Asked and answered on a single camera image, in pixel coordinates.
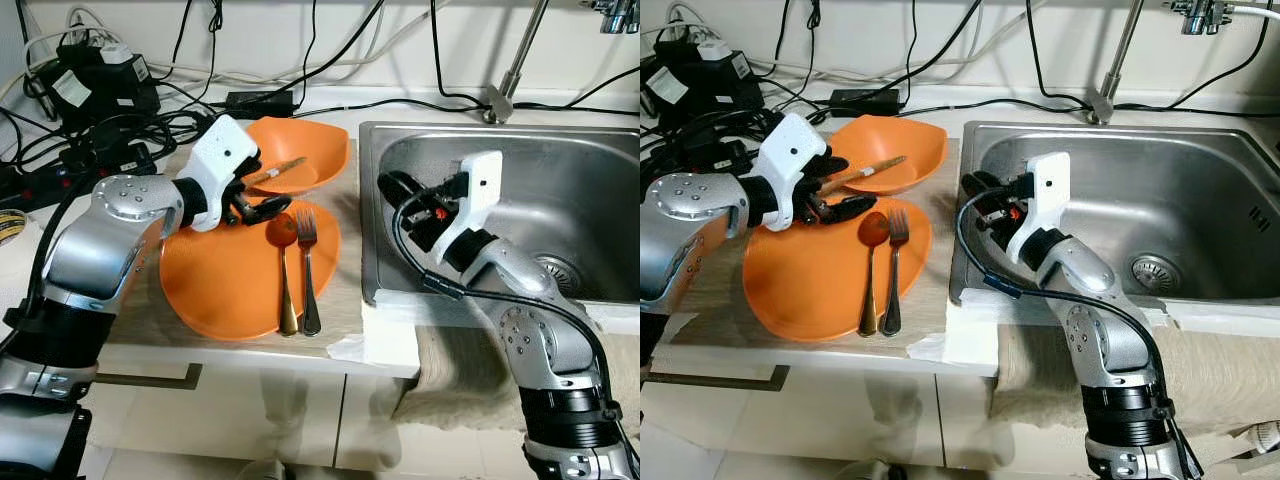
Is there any beige hanging towel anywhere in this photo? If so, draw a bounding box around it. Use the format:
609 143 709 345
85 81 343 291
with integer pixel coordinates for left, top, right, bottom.
990 320 1280 441
395 320 641 431

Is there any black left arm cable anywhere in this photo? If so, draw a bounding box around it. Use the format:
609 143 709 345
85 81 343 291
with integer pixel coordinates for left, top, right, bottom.
0 178 101 351

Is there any white corrugated hose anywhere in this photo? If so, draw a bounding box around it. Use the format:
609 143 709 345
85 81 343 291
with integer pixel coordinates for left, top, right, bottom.
1240 420 1280 456

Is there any flat black power adapter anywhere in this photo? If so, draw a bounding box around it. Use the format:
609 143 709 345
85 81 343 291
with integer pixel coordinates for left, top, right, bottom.
828 88 901 117
225 90 298 119

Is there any stainless steel sink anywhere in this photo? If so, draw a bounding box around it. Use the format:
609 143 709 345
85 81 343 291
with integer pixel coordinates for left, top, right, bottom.
358 120 641 306
950 120 1280 306

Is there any steel fork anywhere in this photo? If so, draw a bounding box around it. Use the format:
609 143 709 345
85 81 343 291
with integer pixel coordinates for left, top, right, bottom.
880 208 911 337
296 208 323 337

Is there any steel sink faucet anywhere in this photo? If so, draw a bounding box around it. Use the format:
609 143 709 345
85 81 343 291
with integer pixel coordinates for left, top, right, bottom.
1090 0 1146 126
483 0 549 125

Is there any black power strip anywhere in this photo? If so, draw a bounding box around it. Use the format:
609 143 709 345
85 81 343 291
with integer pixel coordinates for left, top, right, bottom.
640 140 761 191
0 140 156 211

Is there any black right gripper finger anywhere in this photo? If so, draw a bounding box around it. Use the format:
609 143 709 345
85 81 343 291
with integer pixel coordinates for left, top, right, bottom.
378 171 426 199
962 171 1009 199

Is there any chrome wall tap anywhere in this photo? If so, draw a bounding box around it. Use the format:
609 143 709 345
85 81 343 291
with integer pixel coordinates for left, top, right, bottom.
1165 0 1241 36
585 0 641 34

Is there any metal cabinet handle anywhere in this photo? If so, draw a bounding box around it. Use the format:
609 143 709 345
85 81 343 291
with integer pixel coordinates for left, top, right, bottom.
645 362 786 391
95 362 203 391

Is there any copper coloured metal spoon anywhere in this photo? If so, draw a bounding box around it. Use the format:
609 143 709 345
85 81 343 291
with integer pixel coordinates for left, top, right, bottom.
857 211 891 337
266 212 299 337

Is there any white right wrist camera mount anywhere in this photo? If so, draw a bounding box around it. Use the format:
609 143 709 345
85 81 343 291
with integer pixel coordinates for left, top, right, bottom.
432 150 503 253
1005 152 1071 263

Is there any orange plastic plate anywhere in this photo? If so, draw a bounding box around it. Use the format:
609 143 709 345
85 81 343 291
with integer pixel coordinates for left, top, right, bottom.
742 196 933 343
160 196 341 341

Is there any orange plastic bowl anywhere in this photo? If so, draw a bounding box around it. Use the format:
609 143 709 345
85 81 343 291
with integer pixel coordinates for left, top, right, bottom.
825 114 948 197
243 116 351 197

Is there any beige woven counter mat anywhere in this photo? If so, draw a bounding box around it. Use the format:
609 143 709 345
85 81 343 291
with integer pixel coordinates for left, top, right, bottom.
105 140 366 346
665 135 961 346

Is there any black charger with white labels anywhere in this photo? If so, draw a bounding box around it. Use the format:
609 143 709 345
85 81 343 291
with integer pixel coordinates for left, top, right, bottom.
40 40 161 131
645 38 766 126

